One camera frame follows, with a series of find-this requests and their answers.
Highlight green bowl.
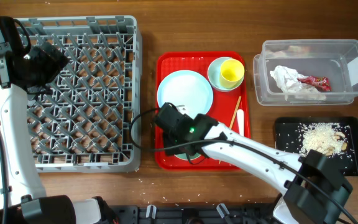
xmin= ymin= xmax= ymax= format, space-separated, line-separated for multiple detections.
xmin=175 ymin=153 xmax=201 ymax=161

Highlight light blue plate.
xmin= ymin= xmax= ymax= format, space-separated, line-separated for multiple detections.
xmin=157 ymin=70 xmax=214 ymax=118

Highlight yellow plastic cup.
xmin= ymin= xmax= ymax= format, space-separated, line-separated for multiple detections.
xmin=219 ymin=58 xmax=245 ymax=89

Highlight white napkin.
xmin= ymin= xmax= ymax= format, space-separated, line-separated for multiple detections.
xmin=269 ymin=65 xmax=327 ymax=101

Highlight rice and food scraps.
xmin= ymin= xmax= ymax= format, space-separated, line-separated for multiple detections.
xmin=299 ymin=123 xmax=349 ymax=157

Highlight red snack wrapper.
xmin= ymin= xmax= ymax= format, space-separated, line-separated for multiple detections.
xmin=298 ymin=76 xmax=331 ymax=91

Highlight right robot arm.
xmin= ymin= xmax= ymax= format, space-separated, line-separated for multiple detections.
xmin=154 ymin=103 xmax=356 ymax=223

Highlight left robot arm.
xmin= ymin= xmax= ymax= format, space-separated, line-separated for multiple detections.
xmin=0 ymin=16 xmax=120 ymax=223

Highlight grey dishwasher rack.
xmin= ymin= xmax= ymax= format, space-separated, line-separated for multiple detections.
xmin=21 ymin=16 xmax=142 ymax=173

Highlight wooden chopstick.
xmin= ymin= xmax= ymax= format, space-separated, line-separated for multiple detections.
xmin=218 ymin=95 xmax=242 ymax=166

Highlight red plastic tray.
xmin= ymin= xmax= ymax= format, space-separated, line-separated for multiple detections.
xmin=155 ymin=51 xmax=250 ymax=171

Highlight white plastic fork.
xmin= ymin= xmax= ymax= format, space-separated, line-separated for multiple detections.
xmin=236 ymin=109 xmax=245 ymax=136

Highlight light blue small bowl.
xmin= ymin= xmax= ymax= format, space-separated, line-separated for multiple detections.
xmin=208 ymin=57 xmax=244 ymax=92

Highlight black tray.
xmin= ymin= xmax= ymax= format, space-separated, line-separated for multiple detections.
xmin=274 ymin=116 xmax=358 ymax=176

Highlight clear plastic bin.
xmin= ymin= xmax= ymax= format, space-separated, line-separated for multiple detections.
xmin=254 ymin=39 xmax=358 ymax=106

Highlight white paper label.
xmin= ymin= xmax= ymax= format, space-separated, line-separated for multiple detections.
xmin=347 ymin=57 xmax=358 ymax=86

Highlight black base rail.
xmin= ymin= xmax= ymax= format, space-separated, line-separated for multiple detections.
xmin=111 ymin=203 xmax=279 ymax=224

